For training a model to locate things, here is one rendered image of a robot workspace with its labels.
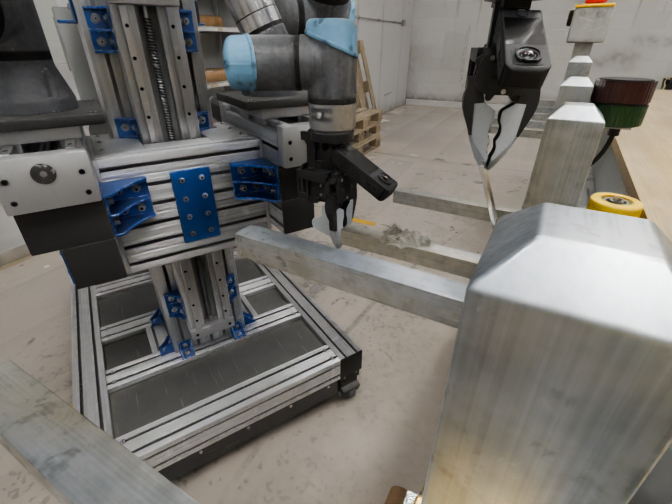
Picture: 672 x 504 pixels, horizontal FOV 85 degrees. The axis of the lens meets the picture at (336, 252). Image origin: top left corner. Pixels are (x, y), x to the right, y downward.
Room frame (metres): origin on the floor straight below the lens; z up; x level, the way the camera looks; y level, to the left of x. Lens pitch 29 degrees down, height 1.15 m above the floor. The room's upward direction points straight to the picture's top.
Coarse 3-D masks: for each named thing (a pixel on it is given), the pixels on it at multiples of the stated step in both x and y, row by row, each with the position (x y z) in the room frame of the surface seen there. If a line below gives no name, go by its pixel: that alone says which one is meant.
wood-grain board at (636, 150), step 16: (656, 96) 2.15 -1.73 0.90; (656, 112) 1.62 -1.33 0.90; (608, 128) 1.36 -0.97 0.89; (640, 128) 1.29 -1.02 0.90; (656, 128) 1.29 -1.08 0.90; (624, 144) 1.06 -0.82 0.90; (640, 144) 1.06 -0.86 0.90; (656, 144) 1.06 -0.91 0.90; (624, 160) 0.90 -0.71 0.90; (640, 160) 0.90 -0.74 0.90; (656, 160) 0.90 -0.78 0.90; (624, 176) 0.83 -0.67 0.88; (640, 176) 0.77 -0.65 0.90; (656, 176) 0.77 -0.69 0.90; (640, 192) 0.67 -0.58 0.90; (656, 192) 0.67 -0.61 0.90; (656, 208) 0.59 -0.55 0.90; (656, 224) 0.53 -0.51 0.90
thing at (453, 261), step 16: (352, 224) 0.62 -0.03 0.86; (352, 240) 0.58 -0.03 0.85; (368, 240) 0.57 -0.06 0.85; (400, 256) 0.54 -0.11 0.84; (416, 256) 0.52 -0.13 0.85; (432, 256) 0.51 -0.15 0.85; (448, 256) 0.50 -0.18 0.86; (464, 256) 0.50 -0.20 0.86; (480, 256) 0.50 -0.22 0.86; (448, 272) 0.50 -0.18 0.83; (464, 272) 0.48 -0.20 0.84
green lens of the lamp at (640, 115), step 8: (600, 104) 0.46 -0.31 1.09; (608, 112) 0.45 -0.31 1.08; (616, 112) 0.44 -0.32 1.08; (624, 112) 0.44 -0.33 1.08; (632, 112) 0.44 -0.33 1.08; (640, 112) 0.44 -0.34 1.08; (608, 120) 0.45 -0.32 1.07; (616, 120) 0.44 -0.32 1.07; (624, 120) 0.44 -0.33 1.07; (632, 120) 0.44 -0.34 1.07; (640, 120) 0.44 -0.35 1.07
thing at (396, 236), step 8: (384, 232) 0.58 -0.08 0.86; (392, 232) 0.57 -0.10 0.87; (400, 232) 0.56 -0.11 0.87; (408, 232) 0.54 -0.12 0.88; (416, 232) 0.56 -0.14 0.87; (384, 240) 0.54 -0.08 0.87; (392, 240) 0.53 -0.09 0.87; (400, 240) 0.53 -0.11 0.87; (408, 240) 0.53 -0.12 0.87; (416, 240) 0.53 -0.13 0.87; (424, 240) 0.54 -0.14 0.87; (400, 248) 0.52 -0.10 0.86
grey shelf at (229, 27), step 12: (204, 0) 3.61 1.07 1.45; (216, 0) 3.67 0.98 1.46; (204, 12) 3.59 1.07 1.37; (216, 12) 3.68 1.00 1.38; (228, 12) 3.62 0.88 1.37; (228, 24) 3.62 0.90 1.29; (204, 36) 3.55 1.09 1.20; (216, 36) 3.68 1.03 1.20; (204, 48) 3.54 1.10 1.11; (216, 48) 3.66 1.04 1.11; (204, 60) 3.52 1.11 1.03; (216, 60) 3.64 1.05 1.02; (216, 84) 3.01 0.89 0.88; (228, 84) 3.12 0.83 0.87
